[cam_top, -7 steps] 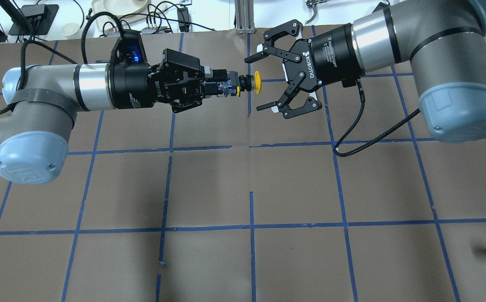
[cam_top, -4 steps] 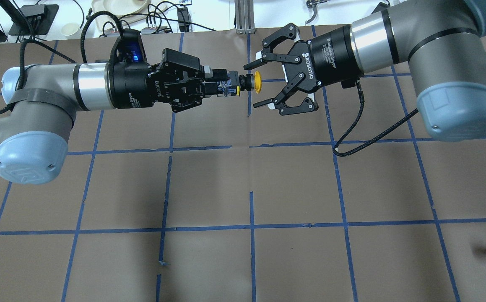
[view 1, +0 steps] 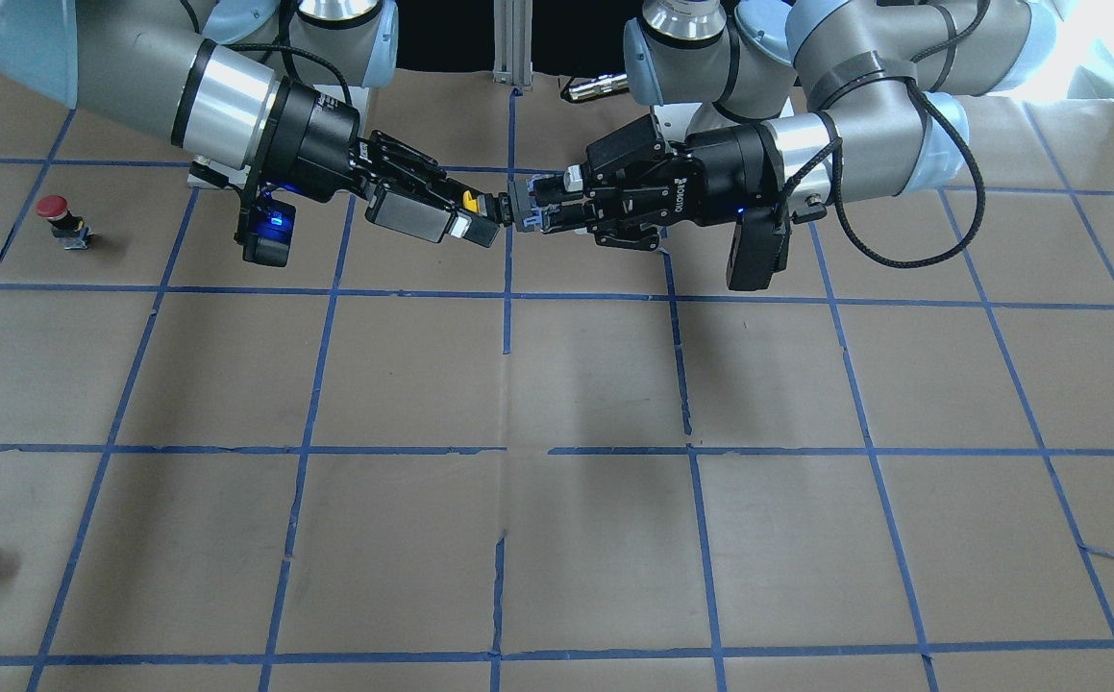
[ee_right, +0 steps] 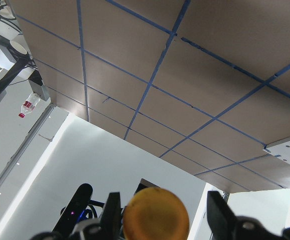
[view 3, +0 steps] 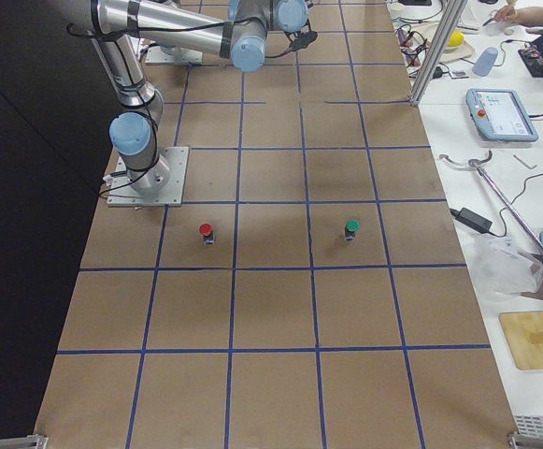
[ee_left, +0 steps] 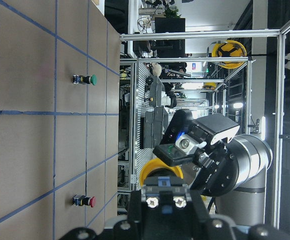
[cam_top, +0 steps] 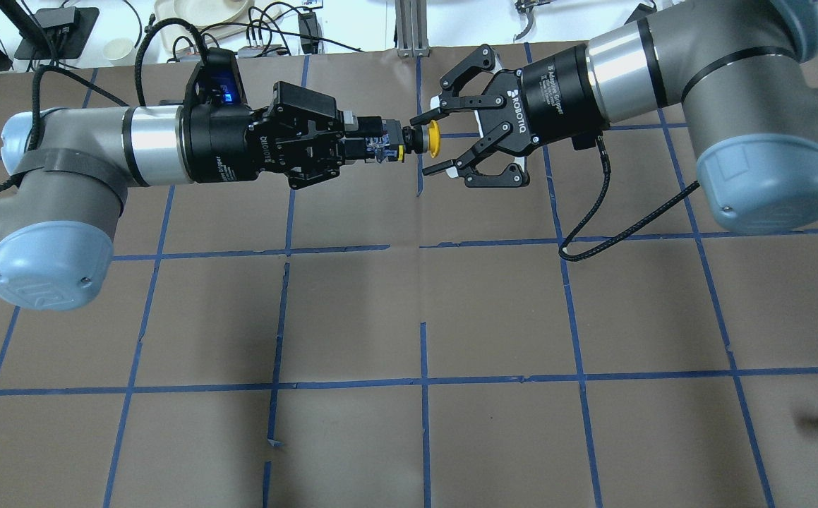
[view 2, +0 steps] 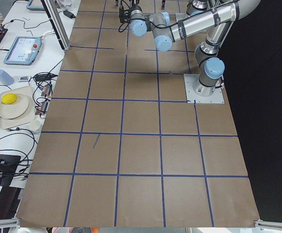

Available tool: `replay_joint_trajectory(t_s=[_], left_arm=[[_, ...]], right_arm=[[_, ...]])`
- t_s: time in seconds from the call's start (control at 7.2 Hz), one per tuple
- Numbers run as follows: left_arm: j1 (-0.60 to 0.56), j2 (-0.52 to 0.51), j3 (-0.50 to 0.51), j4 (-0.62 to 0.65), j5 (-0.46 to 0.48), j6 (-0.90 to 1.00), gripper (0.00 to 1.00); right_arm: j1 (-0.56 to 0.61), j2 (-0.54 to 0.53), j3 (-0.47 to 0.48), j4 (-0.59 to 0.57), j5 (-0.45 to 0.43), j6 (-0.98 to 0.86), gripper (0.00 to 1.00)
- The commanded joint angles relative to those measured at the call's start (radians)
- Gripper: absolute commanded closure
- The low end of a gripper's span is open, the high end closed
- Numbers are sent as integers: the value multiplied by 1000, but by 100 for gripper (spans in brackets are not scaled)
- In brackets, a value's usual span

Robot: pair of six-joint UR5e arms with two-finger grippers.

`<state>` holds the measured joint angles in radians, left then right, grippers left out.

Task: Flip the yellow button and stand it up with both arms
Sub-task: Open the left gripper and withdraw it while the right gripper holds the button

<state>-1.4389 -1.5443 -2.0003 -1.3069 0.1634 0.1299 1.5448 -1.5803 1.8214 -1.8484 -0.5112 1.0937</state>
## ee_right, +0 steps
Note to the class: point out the yellow push button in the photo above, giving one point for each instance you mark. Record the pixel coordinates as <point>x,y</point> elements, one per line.
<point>154,213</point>

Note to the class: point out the plastic bottle red cap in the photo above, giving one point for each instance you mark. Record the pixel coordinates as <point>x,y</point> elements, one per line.
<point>29,104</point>

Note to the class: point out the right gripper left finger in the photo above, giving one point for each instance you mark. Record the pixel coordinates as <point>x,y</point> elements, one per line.
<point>110,221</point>

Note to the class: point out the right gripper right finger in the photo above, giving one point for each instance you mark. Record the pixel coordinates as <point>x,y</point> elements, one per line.
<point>220,217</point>

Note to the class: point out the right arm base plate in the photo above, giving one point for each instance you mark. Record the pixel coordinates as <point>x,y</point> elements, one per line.
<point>280,149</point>

